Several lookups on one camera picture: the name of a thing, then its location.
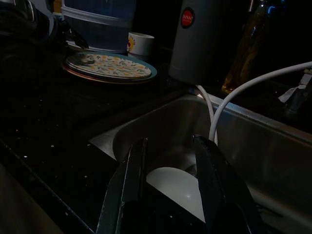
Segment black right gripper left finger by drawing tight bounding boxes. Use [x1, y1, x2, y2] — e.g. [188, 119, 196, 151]
[96, 137, 149, 234]

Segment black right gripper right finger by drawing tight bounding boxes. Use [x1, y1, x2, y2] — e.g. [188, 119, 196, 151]
[191, 135, 267, 234]

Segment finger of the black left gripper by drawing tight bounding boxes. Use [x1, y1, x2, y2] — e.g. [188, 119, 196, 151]
[69, 28, 90, 49]

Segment white bowl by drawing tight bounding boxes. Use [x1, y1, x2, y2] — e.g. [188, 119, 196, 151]
[145, 166, 206, 223]

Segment floral plate teal rim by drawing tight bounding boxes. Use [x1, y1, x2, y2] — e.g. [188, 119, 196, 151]
[63, 52, 158, 82]

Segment clear plastic storage box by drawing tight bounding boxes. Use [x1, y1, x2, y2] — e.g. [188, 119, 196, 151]
[60, 0, 137, 54]

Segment plate with brown rim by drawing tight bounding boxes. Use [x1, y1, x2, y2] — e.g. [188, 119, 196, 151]
[62, 62, 156, 85]

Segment stainless steel sink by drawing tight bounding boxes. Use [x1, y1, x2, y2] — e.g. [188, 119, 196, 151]
[89, 94, 312, 234]

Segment white printed mug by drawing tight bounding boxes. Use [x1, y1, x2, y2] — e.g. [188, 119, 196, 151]
[126, 31, 156, 59]

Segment grey thermos jug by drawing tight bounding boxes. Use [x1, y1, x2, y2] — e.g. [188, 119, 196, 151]
[168, 0, 254, 85]

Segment yellow oil bottle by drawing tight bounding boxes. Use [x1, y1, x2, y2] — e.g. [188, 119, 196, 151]
[223, 0, 281, 95]

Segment thin white hose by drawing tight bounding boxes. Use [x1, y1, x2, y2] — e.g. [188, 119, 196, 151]
[195, 84, 219, 145]

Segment white faucet hose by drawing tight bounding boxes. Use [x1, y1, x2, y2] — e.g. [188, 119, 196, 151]
[209, 60, 312, 142]

